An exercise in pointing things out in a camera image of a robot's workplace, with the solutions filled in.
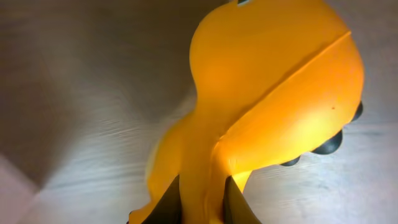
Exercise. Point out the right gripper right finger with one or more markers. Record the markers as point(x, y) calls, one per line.
point(235, 208)

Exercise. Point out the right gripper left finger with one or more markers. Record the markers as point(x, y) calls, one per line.
point(169, 208)

